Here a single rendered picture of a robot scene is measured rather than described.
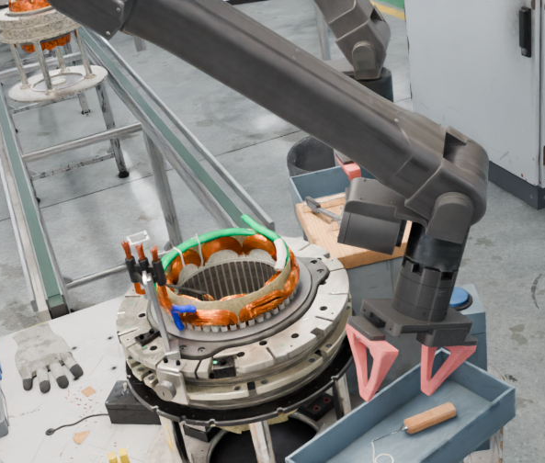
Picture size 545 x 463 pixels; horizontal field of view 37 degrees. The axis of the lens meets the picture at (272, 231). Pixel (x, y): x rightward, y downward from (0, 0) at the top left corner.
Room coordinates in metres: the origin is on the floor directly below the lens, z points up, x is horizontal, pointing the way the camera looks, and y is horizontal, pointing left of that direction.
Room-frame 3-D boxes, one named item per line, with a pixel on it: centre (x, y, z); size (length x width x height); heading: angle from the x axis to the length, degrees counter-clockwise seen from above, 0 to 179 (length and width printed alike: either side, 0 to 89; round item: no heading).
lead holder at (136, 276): (0.83, 0.16, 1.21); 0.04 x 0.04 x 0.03; 11
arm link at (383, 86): (1.15, -0.18, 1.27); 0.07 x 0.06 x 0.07; 70
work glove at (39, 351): (1.31, 0.48, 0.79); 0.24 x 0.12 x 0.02; 17
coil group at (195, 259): (0.97, 0.13, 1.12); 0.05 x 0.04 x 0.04; 101
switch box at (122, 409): (1.09, 0.28, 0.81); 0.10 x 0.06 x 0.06; 74
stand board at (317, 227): (1.12, -0.15, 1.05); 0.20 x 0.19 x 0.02; 6
